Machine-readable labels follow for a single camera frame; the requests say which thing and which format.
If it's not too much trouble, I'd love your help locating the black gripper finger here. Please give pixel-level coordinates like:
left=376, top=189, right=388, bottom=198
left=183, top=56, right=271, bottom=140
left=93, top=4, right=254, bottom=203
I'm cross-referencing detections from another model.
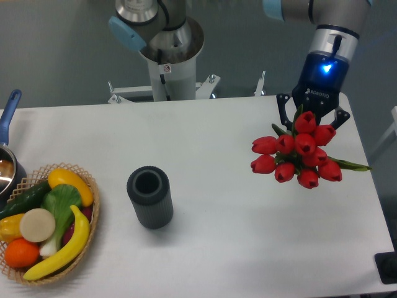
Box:
left=331, top=107, right=350, bottom=130
left=276, top=93, right=293, bottom=132

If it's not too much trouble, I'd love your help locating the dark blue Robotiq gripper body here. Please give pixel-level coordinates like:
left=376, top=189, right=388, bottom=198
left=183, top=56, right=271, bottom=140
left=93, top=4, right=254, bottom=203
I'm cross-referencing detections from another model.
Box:
left=292, top=53, right=349, bottom=120

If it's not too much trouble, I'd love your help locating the red tulip bouquet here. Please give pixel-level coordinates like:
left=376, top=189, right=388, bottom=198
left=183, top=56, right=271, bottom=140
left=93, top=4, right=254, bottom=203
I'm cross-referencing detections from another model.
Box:
left=251, top=106, right=371, bottom=189

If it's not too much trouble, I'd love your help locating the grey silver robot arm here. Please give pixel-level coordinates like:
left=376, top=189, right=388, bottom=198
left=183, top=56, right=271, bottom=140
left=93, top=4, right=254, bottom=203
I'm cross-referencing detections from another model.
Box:
left=109, top=1, right=373, bottom=130

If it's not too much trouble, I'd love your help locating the dark grey ribbed vase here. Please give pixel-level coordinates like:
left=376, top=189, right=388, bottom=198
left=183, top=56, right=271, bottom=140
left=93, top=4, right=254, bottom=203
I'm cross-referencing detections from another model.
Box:
left=127, top=166, right=174, bottom=229

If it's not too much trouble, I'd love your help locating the white furniture edge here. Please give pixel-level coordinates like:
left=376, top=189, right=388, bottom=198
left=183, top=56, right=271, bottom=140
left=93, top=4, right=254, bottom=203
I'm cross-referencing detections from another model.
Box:
left=368, top=106, right=396, bottom=164

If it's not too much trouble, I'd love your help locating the black device at table edge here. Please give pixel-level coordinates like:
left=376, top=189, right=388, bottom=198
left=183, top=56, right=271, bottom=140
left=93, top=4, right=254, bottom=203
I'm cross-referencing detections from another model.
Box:
left=374, top=251, right=396, bottom=284

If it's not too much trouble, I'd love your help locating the purple eggplant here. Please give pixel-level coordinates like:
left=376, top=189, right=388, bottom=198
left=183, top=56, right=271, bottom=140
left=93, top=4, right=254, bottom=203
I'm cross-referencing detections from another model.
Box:
left=61, top=206, right=93, bottom=246

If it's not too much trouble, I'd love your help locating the yellow squash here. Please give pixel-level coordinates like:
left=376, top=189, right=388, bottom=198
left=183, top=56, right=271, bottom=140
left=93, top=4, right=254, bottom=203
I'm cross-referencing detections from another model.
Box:
left=47, top=168, right=94, bottom=207

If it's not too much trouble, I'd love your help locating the green bok choy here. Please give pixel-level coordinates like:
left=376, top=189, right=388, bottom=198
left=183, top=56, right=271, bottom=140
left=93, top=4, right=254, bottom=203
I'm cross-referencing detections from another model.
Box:
left=40, top=184, right=82, bottom=258

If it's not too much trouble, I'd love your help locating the yellow banana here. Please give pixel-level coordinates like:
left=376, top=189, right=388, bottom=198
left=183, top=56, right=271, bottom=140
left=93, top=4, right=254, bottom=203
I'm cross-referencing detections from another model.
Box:
left=23, top=205, right=90, bottom=281

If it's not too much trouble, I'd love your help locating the woven wicker basket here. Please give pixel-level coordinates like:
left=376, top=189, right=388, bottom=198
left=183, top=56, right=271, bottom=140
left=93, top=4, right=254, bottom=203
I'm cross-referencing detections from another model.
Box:
left=1, top=162, right=100, bottom=286

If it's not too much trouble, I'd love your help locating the green cucumber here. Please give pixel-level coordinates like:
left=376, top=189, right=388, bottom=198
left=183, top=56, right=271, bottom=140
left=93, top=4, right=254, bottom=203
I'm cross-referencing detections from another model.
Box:
left=1, top=180, right=51, bottom=219

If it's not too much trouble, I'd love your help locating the beige round disc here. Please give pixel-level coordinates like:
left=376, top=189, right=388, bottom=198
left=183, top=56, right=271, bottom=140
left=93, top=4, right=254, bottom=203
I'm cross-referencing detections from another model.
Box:
left=19, top=208, right=56, bottom=243

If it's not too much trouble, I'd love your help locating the yellow bell pepper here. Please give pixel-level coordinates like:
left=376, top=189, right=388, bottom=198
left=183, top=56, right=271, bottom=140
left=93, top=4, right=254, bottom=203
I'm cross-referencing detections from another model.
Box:
left=1, top=214, right=24, bottom=243

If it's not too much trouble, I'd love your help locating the orange fruit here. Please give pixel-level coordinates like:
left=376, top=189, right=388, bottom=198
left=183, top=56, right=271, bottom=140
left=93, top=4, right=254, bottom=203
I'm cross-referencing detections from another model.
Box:
left=4, top=238, right=39, bottom=268

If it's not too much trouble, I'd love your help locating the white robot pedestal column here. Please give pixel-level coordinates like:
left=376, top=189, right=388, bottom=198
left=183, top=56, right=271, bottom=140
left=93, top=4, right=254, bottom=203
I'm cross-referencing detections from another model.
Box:
left=140, top=17, right=204, bottom=102

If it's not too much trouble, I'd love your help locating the blue handled saucepan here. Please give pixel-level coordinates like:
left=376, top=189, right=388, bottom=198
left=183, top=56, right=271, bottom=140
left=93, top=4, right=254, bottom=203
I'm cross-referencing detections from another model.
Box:
left=1, top=89, right=26, bottom=210

